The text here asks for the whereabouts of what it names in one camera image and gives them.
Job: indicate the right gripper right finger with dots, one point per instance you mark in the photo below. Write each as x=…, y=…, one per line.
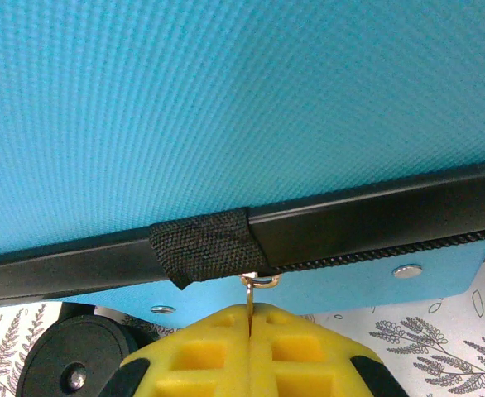
x=308, y=360

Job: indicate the silver zipper pull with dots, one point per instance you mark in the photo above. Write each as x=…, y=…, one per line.
x=249, y=297

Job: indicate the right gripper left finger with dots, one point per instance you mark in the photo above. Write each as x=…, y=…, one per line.
x=209, y=360

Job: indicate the blue hard-shell suitcase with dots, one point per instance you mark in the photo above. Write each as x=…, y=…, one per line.
x=226, y=103

